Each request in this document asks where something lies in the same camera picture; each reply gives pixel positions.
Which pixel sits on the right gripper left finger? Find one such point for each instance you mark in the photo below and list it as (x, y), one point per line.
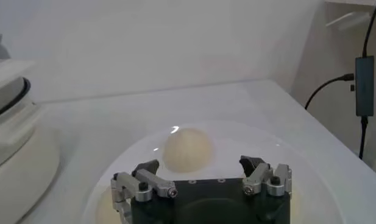
(145, 178)

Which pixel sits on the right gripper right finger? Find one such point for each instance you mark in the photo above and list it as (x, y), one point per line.
(257, 176)

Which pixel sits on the white steamed baozi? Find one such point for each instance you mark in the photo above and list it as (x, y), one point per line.
(187, 150)

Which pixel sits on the cream electric steamer pot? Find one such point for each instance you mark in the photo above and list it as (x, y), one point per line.
(20, 158)

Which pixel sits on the white round plate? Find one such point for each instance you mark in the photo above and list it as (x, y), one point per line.
(236, 143)

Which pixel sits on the dark rectangular adapter box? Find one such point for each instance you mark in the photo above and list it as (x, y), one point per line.
(364, 88)

